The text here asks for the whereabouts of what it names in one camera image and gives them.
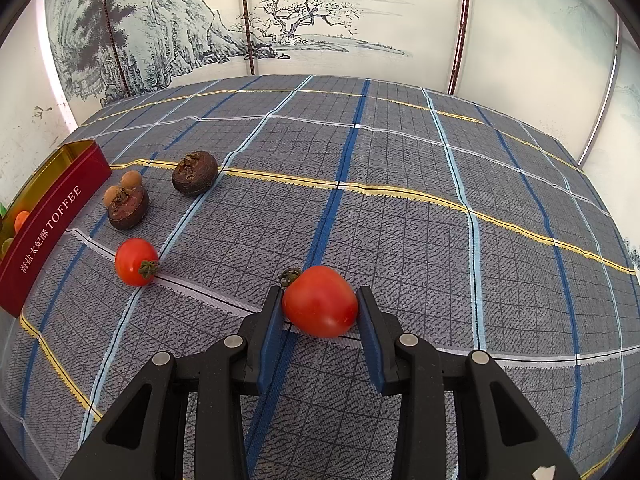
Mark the dark brown water chestnut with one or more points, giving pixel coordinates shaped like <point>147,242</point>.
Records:
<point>194,172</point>
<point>128,208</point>

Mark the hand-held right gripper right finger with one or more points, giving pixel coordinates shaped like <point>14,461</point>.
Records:
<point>372,340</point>

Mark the round orange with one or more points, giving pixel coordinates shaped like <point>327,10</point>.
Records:
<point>21,220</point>

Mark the red and gold tin box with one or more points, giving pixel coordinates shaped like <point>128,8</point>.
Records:
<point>55,220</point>

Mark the landscape painted folding screen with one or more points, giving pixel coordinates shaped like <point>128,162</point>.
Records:
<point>350,0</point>

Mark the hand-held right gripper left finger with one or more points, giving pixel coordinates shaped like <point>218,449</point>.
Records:
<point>270,340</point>

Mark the green round fruit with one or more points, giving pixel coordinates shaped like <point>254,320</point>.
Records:
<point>5,246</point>

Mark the red tomato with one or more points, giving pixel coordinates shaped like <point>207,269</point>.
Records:
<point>132,260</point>
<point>320,302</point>

